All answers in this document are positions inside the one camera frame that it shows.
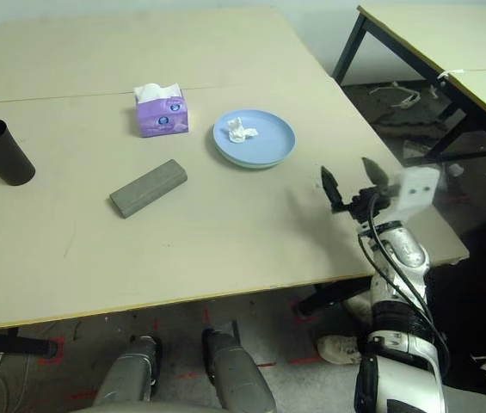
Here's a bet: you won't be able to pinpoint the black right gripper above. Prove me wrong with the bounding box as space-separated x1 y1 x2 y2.
320 157 401 225

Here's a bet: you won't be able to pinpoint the blue plastic plate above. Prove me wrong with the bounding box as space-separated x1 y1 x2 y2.
212 108 297 167

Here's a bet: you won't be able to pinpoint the white tissue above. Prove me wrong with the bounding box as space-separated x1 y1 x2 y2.
224 117 260 145

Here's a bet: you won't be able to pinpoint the grey glasses case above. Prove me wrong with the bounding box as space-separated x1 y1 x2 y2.
109 158 189 220

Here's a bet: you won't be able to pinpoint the clear plastic floor bag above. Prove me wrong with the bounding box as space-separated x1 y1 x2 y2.
402 138 433 158

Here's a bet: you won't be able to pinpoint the white curved floor object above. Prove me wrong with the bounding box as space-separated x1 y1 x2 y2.
369 81 422 109

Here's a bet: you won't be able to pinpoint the white sneaker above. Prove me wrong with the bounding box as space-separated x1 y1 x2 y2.
344 296 375 320
315 335 362 366

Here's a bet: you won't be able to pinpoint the red floor tape corner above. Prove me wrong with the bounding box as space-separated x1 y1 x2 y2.
38 337 67 366
289 296 317 323

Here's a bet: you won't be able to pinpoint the black trousers of bystander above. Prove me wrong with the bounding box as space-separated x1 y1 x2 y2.
422 214 486 395

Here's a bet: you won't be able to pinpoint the purple tissue box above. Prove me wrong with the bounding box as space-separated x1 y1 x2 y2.
133 83 191 139

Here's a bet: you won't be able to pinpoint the grey right robot leg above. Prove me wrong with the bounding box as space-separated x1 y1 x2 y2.
201 320 278 413

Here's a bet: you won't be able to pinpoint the grey robot leg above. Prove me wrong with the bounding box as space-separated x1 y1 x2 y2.
201 320 278 413
94 335 164 405

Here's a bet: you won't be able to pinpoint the grey left robot leg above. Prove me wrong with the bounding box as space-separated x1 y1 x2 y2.
94 335 164 405

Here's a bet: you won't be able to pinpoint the grey robot torso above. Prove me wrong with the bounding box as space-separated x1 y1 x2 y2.
70 399 226 413

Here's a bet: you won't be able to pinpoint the black tapered cup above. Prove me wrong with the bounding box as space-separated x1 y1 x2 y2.
0 118 37 187

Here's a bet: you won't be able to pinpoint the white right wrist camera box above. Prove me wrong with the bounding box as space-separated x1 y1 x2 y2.
392 168 440 225

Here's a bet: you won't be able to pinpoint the white cable tie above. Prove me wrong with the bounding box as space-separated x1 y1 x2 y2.
436 67 465 81

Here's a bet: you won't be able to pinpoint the beige neighbouring table black frame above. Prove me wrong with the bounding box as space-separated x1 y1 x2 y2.
332 3 486 173

